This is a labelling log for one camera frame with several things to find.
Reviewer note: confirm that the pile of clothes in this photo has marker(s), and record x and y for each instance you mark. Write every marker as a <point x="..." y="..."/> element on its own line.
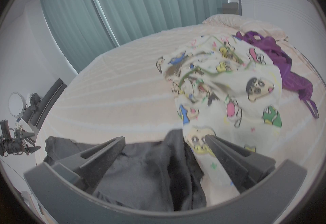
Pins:
<point x="33" y="103"/>

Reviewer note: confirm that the round white-framed mirror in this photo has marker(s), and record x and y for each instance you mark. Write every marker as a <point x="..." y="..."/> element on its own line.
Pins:
<point x="16" y="104"/>

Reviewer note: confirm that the purple garment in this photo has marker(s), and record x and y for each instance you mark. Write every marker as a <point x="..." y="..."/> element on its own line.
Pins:
<point x="277" y="54"/>

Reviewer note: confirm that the black T-shirt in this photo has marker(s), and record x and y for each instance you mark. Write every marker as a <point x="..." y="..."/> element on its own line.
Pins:
<point x="142" y="167"/>

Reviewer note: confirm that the white printed garment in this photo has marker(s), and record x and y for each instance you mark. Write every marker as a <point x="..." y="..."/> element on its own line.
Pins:
<point x="229" y="77"/>

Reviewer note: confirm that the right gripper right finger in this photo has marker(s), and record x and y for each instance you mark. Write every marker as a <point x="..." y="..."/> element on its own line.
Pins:
<point x="239" y="167"/>

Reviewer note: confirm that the grey bedside table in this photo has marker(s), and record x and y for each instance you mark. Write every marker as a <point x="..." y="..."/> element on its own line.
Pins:
<point x="230" y="8"/>

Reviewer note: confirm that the black chest of drawers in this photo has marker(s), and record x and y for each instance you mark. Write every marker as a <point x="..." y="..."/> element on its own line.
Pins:
<point x="48" y="100"/>

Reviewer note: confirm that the cream pillow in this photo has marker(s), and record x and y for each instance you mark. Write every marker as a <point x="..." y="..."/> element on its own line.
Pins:
<point x="242" y="21"/>

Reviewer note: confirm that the bed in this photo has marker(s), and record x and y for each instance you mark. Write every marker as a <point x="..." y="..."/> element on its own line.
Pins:
<point x="114" y="85"/>

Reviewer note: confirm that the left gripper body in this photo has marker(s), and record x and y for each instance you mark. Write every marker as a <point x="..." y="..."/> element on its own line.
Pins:
<point x="17" y="147"/>

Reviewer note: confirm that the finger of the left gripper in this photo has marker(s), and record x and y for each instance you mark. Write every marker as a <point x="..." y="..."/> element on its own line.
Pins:
<point x="31" y="149"/>
<point x="26" y="136"/>

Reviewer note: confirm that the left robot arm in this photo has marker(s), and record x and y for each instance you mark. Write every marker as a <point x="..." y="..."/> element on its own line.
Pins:
<point x="4" y="131"/>

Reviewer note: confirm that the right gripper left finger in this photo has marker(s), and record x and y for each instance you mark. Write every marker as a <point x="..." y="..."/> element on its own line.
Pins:
<point x="91" y="164"/>

